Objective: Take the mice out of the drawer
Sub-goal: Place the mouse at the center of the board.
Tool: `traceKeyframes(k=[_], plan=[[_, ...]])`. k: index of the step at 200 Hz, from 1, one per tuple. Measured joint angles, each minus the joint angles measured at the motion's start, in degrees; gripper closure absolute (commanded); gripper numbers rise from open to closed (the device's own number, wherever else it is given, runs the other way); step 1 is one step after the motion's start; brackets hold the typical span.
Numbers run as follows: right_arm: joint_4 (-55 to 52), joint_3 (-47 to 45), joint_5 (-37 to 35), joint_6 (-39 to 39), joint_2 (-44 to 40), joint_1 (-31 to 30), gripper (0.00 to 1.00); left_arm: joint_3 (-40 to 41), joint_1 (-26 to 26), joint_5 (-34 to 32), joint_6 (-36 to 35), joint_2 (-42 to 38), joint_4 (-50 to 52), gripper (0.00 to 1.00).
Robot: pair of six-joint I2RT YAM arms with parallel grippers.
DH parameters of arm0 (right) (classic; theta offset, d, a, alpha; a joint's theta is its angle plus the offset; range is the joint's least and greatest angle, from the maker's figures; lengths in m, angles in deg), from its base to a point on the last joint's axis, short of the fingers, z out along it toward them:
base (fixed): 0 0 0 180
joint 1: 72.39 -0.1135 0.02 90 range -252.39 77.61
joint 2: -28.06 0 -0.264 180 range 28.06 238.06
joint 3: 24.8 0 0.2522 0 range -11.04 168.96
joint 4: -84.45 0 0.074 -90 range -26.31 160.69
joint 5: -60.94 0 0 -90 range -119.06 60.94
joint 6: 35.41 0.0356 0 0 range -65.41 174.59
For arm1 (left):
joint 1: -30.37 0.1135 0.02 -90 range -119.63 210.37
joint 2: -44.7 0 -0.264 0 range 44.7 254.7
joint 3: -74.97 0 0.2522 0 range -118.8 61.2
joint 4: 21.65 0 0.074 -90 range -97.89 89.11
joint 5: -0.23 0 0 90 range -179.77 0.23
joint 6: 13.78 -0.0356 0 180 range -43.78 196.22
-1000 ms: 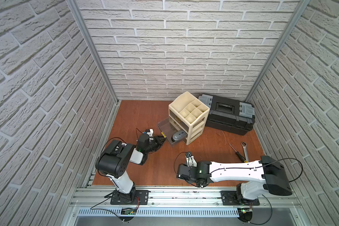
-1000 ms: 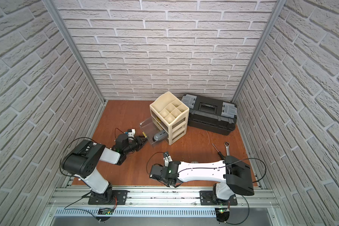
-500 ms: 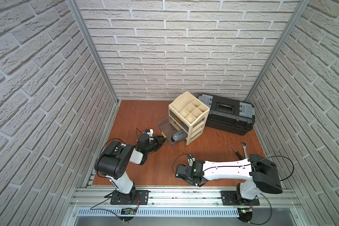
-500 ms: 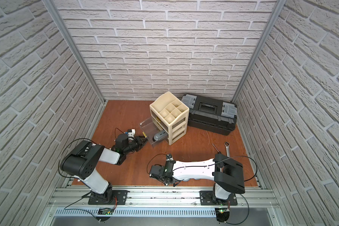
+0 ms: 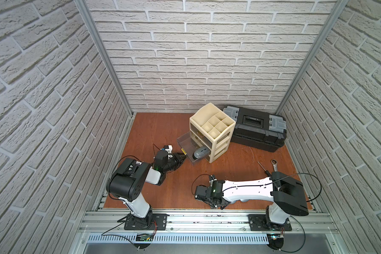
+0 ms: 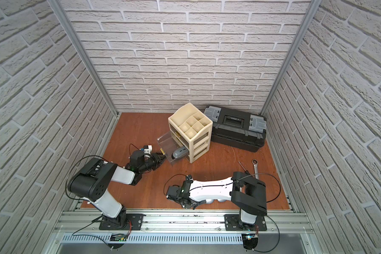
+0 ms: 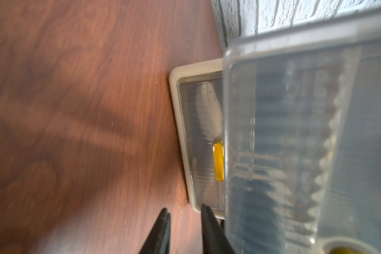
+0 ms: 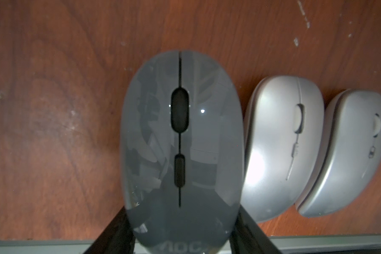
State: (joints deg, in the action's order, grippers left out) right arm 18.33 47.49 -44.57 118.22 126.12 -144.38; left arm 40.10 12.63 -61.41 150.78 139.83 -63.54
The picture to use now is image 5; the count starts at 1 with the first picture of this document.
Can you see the beige drawer organizer cabinet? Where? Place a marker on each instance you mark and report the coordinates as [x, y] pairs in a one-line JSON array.
[[213, 128]]

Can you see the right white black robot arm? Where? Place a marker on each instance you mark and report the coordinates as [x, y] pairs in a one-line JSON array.
[[286, 194]]

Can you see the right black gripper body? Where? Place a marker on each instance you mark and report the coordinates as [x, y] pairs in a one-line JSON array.
[[209, 204]]

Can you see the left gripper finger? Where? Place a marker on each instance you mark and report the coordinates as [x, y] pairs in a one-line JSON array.
[[178, 164], [180, 156]]

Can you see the black plastic toolbox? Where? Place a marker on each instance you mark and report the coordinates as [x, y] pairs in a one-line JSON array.
[[257, 129]]

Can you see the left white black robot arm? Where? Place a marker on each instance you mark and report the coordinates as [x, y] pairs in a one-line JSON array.
[[127, 181]]

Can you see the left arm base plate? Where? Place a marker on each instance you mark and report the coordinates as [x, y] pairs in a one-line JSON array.
[[150, 222]]

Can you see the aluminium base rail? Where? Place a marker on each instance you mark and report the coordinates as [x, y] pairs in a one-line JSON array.
[[207, 221]]

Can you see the silver combination wrench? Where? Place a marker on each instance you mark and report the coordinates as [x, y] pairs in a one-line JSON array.
[[274, 163]]

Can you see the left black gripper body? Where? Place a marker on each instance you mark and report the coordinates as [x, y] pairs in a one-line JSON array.
[[174, 161]]

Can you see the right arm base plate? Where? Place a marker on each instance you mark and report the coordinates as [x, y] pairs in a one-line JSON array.
[[261, 222]]

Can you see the black yellow screwdriver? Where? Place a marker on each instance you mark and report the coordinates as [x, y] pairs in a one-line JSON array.
[[265, 170]]

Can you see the clear drawer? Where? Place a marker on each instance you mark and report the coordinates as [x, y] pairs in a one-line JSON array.
[[189, 142]]

